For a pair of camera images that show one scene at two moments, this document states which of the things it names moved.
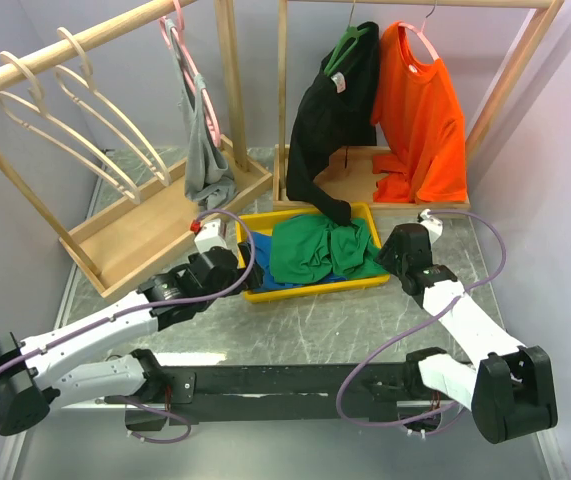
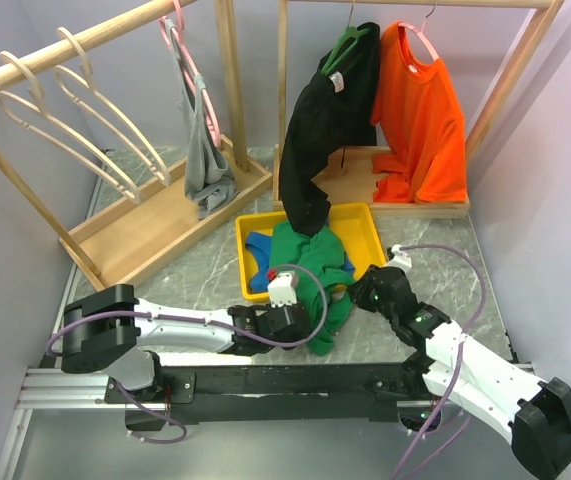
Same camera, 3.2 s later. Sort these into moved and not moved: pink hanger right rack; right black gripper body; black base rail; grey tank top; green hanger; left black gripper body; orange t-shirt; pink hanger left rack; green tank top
Moved: left black gripper body; right black gripper body; green tank top
Not moved: orange t-shirt; green hanger; black base rail; pink hanger right rack; pink hanger left rack; grey tank top
